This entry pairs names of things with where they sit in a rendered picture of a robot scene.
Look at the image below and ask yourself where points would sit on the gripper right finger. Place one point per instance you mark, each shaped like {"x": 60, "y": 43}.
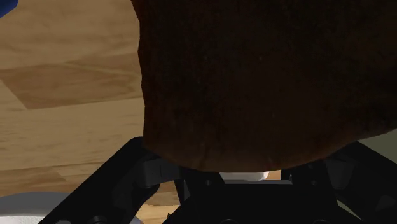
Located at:
{"x": 356, "y": 183}

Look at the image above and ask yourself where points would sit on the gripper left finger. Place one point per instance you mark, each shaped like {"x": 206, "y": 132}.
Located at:
{"x": 102, "y": 189}

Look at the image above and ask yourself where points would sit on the brown bread loaf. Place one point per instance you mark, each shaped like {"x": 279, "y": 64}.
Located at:
{"x": 266, "y": 83}

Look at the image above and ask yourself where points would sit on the white round plate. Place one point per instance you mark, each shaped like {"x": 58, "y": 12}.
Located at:
{"x": 21, "y": 208}

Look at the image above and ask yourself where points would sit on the blue object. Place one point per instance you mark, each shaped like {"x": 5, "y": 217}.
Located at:
{"x": 6, "y": 6}

